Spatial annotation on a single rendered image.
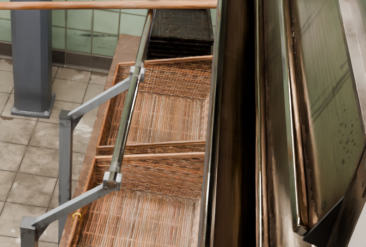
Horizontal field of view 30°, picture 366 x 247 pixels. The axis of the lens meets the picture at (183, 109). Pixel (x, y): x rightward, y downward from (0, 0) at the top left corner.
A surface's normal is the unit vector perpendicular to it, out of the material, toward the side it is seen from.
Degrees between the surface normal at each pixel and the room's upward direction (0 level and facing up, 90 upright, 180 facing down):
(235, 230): 10
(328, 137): 70
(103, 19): 90
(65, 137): 90
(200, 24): 0
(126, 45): 0
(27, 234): 90
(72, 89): 0
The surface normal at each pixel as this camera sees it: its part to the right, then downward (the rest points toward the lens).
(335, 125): -0.89, -0.40
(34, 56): -0.02, 0.62
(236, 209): 0.29, -0.74
